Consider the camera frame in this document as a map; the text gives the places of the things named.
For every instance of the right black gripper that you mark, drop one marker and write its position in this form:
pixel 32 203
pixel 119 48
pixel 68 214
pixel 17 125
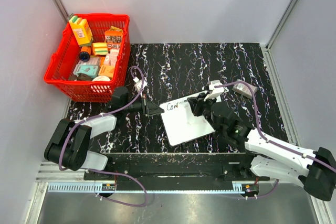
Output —
pixel 197 103

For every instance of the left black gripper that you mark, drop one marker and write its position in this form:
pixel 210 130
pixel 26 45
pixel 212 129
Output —
pixel 148 108

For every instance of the white rectangular whiteboard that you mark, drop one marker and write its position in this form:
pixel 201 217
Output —
pixel 180 124

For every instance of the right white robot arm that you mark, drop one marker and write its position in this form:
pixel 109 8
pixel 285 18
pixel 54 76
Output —
pixel 267 156

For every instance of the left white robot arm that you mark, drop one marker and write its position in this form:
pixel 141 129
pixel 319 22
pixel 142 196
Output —
pixel 69 144

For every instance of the grey whiteboard eraser block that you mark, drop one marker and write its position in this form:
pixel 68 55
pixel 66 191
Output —
pixel 245 90

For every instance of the orange small box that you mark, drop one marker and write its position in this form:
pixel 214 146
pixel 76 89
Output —
pixel 107 70

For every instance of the white round lid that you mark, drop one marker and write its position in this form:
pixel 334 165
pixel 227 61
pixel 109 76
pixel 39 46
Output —
pixel 101 78

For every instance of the teal product box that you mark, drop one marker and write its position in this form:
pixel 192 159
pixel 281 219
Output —
pixel 90 70

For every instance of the pink white box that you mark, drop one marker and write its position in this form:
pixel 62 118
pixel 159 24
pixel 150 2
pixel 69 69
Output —
pixel 111 57

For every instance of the yellow green sponge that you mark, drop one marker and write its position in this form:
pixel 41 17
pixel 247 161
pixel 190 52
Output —
pixel 99 48

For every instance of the orange snack box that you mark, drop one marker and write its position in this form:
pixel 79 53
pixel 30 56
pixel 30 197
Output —
pixel 113 35

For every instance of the orange can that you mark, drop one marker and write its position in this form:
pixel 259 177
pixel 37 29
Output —
pixel 85 53

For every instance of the yellow juice carton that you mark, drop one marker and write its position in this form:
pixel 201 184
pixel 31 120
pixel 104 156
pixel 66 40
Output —
pixel 81 30

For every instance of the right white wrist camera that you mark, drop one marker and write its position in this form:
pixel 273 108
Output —
pixel 214 89

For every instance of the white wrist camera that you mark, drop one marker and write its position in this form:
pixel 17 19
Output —
pixel 214 89
pixel 139 84

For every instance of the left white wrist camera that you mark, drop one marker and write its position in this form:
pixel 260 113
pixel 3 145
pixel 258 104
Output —
pixel 139 84

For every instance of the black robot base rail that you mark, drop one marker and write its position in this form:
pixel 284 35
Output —
pixel 176 171

